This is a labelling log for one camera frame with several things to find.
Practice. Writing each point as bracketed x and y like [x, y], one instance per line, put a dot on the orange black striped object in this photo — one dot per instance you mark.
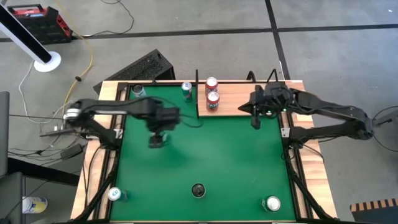
[374, 211]

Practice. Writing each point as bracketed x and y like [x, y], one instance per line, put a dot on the silver metal bracket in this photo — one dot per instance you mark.
[285, 132]
[118, 133]

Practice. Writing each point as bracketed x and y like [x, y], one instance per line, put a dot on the white floor stand black panel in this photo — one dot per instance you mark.
[28, 39]

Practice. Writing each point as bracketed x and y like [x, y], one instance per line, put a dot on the black perforated computer tower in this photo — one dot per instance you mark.
[140, 70]

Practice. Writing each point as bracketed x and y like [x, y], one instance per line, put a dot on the green Sprite can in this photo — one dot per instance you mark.
[186, 87]
[273, 203]

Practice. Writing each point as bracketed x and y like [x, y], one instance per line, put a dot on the black power adapter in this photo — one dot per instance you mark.
[71, 152]

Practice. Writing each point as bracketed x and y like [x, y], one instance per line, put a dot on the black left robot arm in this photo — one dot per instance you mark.
[109, 107]

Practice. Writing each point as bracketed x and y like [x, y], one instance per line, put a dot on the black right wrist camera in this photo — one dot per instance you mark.
[259, 93]

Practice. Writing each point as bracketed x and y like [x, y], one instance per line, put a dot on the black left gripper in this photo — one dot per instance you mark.
[164, 117]

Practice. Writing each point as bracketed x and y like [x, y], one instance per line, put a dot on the blue Red Bull can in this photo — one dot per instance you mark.
[114, 193]

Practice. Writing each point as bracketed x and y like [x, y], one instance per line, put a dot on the red Fanta can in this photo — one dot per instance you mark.
[213, 99]
[211, 82]

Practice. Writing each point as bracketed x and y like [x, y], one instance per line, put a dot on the red and black toolbox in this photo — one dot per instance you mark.
[40, 23]

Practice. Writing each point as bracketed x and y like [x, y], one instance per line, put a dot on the white yellow wipes container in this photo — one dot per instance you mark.
[35, 205]

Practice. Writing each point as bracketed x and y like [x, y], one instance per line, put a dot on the white Celsius can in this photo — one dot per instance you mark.
[198, 189]
[138, 89]

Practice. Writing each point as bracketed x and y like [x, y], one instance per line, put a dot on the gray cabinet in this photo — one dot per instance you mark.
[9, 193]

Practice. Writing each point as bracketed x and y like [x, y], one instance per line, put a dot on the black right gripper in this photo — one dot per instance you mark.
[276, 97]

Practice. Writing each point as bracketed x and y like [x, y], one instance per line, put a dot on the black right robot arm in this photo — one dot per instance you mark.
[326, 107]

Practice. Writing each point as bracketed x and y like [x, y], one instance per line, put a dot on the wooden shelf board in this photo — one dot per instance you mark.
[231, 99]

